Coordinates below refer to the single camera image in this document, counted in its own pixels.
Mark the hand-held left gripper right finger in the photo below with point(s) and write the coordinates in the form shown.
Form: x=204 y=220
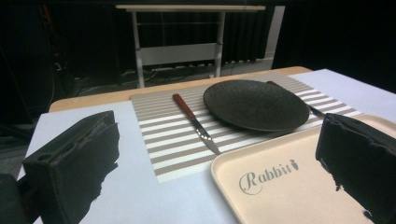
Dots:
x=364 y=161

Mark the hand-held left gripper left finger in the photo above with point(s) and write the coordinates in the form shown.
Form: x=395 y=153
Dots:
x=71 y=168

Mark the white table cover sheet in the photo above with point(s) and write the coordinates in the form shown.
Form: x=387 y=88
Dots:
x=134 y=193

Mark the beige plastic tray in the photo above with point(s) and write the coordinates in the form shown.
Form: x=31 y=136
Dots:
x=280 y=186

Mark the striped woven placemat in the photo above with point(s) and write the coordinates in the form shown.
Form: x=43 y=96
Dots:
x=186 y=133

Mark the dark round plate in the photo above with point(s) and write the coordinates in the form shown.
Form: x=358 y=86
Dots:
x=256 y=104

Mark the black curtain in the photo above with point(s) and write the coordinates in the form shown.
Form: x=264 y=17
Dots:
x=336 y=34

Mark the white metal-framed table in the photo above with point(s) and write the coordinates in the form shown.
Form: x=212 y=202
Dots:
x=180 y=53

